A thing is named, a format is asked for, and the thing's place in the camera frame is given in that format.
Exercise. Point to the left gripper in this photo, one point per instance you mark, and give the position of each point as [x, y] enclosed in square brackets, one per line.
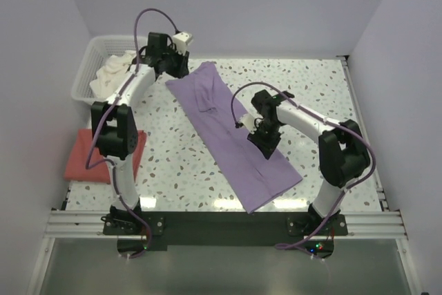
[183, 68]

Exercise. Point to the purple t shirt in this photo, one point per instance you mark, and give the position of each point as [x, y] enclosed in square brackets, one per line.
[207, 102]

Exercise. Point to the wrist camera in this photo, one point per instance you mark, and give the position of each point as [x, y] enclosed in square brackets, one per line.
[181, 41]
[247, 121]

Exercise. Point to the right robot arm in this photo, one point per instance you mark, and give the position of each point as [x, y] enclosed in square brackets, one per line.
[343, 153]

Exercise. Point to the aluminium front rail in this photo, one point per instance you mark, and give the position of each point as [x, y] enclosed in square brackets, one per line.
[354, 225]

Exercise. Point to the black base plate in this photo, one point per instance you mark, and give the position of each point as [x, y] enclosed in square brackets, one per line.
[158, 230]

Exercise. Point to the folded red t shirt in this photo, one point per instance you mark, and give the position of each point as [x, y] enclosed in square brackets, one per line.
[76, 166]

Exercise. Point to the aluminium side rail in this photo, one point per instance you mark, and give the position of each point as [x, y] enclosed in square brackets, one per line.
[375, 176]

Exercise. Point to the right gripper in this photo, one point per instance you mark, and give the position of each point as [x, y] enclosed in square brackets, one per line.
[266, 147]

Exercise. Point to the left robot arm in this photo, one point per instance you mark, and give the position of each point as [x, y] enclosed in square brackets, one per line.
[114, 130]

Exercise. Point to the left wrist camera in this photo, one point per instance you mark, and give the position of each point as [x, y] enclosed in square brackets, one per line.
[181, 41]

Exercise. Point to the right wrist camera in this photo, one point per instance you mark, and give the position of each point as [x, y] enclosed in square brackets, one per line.
[247, 121]

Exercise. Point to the white plastic laundry basket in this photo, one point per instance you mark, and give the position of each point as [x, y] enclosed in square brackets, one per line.
[98, 50]

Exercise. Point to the white crumpled t shirt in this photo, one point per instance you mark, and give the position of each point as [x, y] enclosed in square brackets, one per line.
[111, 74]

